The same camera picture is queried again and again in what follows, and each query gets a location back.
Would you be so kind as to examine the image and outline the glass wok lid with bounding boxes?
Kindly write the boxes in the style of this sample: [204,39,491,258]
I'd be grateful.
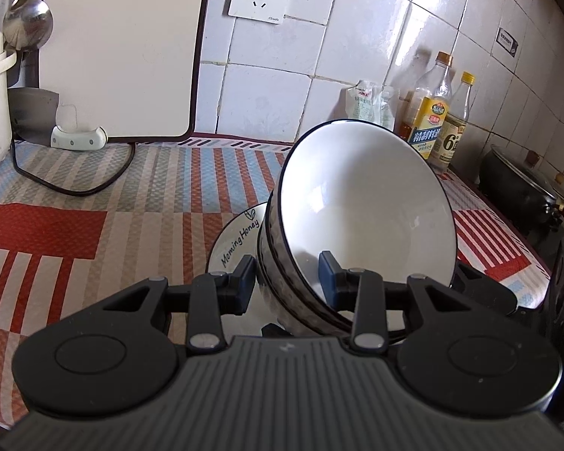
[491,145,558,203]

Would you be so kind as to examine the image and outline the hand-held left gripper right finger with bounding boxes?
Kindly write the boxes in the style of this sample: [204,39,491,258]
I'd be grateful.
[318,250,487,355]

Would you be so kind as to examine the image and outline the white plastic seasoning bag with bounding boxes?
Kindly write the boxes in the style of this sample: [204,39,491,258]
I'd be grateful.
[345,80,396,132]

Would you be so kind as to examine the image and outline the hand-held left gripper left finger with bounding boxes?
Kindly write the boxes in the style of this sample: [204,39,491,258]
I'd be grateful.
[87,254,257,355]

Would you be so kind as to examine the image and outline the steel ladle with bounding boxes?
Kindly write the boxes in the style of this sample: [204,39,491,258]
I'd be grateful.
[2,0,53,51]

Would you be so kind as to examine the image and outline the white plate with black rim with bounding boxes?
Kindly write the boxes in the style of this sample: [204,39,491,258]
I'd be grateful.
[207,201,283,339]

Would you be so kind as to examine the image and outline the grey cleaver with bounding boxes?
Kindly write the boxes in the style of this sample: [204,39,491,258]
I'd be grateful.
[8,87,59,144]

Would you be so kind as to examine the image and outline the cooking wine bottle yellow label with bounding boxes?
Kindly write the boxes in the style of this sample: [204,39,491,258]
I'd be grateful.
[397,51,453,160]

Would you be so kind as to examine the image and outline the striped red blue tablecloth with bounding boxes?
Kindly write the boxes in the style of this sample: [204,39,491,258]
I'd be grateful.
[0,134,553,428]

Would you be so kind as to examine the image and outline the dark wall label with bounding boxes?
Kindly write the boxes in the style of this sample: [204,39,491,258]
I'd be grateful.
[496,28,519,58]

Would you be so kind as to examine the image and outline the white cutting board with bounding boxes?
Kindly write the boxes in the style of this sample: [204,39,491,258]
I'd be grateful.
[38,0,215,144]

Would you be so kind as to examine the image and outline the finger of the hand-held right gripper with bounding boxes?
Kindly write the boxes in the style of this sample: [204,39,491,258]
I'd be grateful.
[451,263,518,315]

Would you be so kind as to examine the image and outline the white cutting board holder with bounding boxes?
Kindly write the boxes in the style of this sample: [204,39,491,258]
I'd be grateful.
[51,103,109,150]

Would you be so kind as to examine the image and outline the black wok with wooden handle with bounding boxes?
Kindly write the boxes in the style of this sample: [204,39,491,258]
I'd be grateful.
[479,145,564,233]

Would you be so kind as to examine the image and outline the clear vinegar bottle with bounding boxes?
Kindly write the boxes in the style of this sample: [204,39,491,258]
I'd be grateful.
[428,71,476,174]

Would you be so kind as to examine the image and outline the black power cord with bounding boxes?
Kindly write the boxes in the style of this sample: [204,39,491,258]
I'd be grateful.
[10,137,137,197]

